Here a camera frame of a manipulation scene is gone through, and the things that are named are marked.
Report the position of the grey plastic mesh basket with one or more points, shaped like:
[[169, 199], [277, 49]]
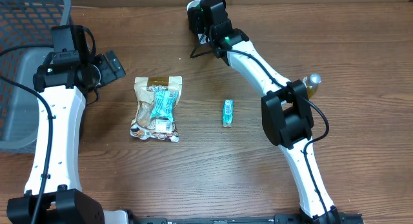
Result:
[[26, 40]]

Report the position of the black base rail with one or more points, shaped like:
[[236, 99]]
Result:
[[277, 219]]

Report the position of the yellow oil bottle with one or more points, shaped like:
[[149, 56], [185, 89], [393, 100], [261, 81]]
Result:
[[312, 83]]

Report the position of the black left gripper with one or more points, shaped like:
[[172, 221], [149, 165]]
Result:
[[109, 75]]

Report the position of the teal tissue pack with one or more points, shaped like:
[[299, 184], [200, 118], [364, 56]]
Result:
[[228, 113]]

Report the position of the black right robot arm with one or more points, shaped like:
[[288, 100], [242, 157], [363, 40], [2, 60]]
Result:
[[285, 106]]

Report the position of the teal snack bar wrapper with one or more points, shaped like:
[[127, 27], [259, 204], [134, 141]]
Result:
[[164, 102]]

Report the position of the white barcode scanner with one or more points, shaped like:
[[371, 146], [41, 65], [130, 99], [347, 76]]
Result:
[[193, 6]]

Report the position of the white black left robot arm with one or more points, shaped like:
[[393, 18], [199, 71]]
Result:
[[53, 192]]

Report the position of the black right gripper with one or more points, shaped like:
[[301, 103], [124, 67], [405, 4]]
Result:
[[199, 21]]

